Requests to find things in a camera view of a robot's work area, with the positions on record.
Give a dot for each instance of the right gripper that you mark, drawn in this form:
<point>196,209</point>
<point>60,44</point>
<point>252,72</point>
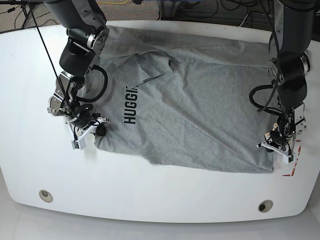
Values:
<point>81,126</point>

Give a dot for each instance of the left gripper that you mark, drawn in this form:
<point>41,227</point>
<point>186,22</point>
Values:
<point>281,139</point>

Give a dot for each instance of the grey t-shirt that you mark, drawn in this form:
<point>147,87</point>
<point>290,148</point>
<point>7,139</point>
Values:
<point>183,100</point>

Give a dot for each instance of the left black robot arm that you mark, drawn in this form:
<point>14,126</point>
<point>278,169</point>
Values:
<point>291,32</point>

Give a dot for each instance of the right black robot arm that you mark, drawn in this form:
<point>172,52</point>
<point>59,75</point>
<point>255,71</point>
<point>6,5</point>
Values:
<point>87,33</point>

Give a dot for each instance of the red tape rectangle marking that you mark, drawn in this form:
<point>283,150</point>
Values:
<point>296,154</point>

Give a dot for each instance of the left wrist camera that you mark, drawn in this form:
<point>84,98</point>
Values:
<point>287,159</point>

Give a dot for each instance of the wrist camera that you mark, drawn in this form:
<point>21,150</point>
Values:
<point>79,144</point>
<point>287,159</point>

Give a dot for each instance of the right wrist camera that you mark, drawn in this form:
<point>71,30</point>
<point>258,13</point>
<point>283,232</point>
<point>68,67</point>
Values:
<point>79,144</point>

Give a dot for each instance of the right table cable grommet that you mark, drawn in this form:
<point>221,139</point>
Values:
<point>265,206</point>

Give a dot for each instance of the table cable grommet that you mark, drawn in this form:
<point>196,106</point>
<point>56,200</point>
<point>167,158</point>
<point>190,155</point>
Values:
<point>45,196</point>
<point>265,206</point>

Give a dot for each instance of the left table cable grommet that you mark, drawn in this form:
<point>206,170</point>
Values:
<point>45,196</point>

